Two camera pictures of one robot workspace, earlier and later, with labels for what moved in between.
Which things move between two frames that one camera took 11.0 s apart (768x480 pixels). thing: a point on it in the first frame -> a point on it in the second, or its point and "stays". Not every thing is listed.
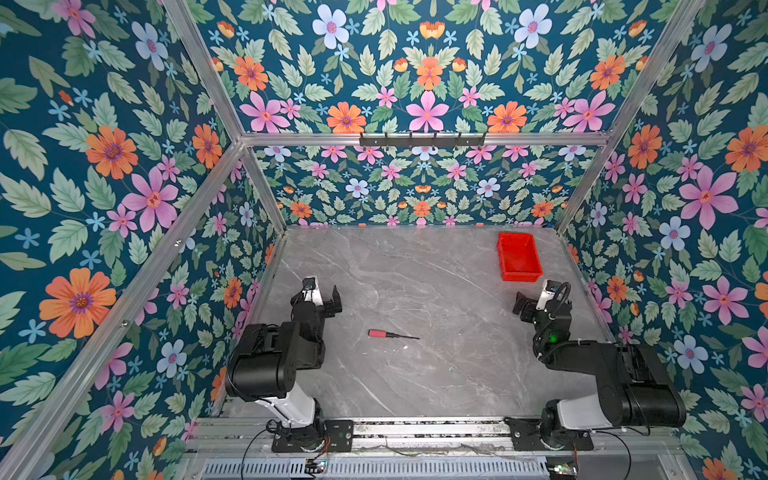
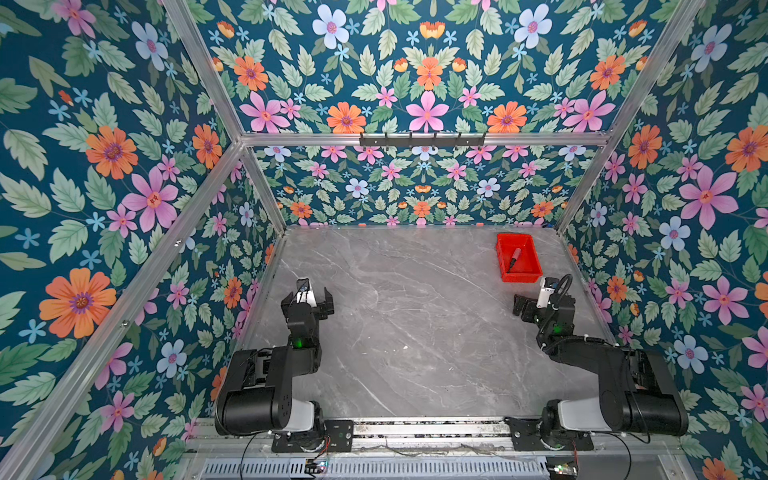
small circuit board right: (562, 467) stays
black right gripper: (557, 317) stays
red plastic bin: (519, 257) stays
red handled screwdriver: (385, 334) -> (516, 253)
